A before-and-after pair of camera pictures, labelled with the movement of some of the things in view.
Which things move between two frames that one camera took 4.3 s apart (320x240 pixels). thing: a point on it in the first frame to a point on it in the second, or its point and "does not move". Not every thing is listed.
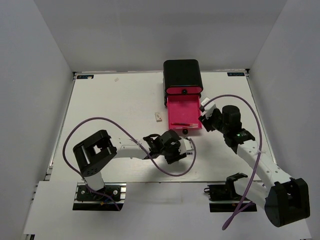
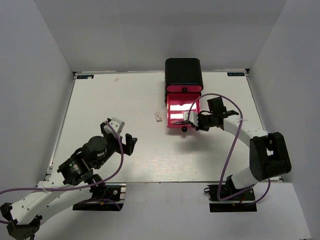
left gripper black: [177, 156] to [128, 148]
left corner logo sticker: [85, 77] does not move
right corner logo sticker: [235, 74] does not move
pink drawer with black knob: [184, 90] does not move
